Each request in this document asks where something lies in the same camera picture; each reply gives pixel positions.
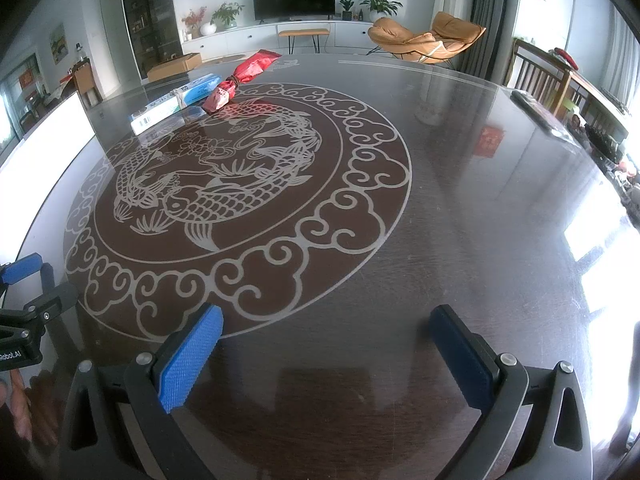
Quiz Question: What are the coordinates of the brown cardboard box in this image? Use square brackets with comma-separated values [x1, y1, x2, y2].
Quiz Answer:
[146, 52, 203, 82]

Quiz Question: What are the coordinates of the framed wall painting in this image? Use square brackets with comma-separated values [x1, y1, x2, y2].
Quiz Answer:
[48, 22, 68, 64]

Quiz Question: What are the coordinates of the dark wooden chair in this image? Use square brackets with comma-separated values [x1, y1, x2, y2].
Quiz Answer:
[506, 40, 573, 111]

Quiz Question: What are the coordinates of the white television cabinet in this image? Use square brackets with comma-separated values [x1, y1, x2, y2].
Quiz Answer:
[182, 19, 381, 58]

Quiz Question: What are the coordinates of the wooden bench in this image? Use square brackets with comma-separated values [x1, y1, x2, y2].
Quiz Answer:
[278, 28, 331, 55]

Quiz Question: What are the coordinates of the orange lounge chair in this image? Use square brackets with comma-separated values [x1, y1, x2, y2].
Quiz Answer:
[367, 11, 487, 68]

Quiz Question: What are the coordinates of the red cloth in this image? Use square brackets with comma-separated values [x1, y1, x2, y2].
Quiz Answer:
[549, 47, 580, 70]

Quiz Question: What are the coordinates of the grey curtain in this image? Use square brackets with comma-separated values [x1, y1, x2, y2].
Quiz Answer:
[457, 0, 526, 81]

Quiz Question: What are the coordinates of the black display cabinet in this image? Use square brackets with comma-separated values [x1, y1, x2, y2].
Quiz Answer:
[119, 0, 183, 81]

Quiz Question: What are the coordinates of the wooden side cabinet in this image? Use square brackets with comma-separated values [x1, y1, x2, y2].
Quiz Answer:
[70, 57, 103, 108]

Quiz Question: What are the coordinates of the dark patterned glass desktop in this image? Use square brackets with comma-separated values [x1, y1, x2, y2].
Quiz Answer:
[10, 52, 640, 480]

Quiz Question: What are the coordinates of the large leafy potted plant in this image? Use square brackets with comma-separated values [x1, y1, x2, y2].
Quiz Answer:
[359, 0, 403, 23]

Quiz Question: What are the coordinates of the person's left hand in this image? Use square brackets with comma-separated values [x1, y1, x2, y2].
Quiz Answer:
[0, 369, 58, 447]

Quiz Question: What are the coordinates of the bushy potted plant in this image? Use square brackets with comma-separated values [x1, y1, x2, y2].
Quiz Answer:
[210, 2, 246, 31]

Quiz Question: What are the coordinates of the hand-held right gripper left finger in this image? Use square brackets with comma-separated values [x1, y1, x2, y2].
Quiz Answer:
[59, 304, 224, 480]

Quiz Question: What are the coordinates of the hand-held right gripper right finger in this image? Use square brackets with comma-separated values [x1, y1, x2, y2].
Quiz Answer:
[429, 304, 593, 480]

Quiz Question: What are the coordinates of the black remote control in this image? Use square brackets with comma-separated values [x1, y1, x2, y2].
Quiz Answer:
[510, 89, 576, 145]

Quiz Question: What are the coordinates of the blue and white box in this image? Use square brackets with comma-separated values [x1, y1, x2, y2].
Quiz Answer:
[130, 72, 222, 136]

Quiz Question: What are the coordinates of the red tied plastic bag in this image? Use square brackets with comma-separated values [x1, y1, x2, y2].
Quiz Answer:
[202, 49, 283, 113]

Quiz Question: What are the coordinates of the red flower arrangement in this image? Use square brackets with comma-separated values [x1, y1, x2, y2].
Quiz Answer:
[181, 6, 208, 41]

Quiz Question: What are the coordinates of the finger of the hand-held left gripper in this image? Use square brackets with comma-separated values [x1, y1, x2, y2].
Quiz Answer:
[22, 282, 79, 333]
[0, 254, 54, 306]

